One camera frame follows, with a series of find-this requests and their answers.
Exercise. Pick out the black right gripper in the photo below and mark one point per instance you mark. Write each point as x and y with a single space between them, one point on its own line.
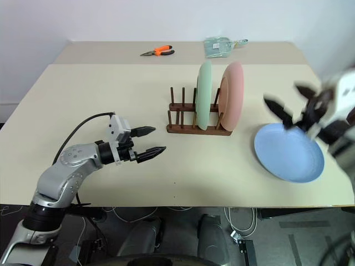
317 110

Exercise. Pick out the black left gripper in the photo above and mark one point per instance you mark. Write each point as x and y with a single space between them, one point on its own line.
126 153

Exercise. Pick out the blue plate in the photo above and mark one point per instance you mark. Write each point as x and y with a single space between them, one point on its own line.
288 155

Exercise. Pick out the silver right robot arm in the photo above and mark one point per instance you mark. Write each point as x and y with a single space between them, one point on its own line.
342 144

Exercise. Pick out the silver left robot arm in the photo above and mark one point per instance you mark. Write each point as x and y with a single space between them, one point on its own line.
69 166

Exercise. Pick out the wooden dish rack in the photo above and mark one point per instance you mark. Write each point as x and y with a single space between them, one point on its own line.
183 128

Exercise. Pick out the pink plate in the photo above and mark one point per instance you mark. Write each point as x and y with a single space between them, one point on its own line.
234 97

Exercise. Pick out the green plate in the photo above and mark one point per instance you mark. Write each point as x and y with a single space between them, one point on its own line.
204 97

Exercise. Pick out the pale green packaged item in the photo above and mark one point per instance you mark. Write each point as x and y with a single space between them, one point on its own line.
217 47

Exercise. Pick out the dark rounded shape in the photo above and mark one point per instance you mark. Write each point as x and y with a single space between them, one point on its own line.
212 238
144 238

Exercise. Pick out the white plug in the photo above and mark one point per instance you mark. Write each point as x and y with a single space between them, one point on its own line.
235 236

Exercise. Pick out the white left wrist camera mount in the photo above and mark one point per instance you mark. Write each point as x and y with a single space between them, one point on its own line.
118 126

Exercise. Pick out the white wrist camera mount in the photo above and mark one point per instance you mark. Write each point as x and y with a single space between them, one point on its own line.
345 88
118 126

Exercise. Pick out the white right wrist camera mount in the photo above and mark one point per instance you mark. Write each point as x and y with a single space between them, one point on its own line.
345 88

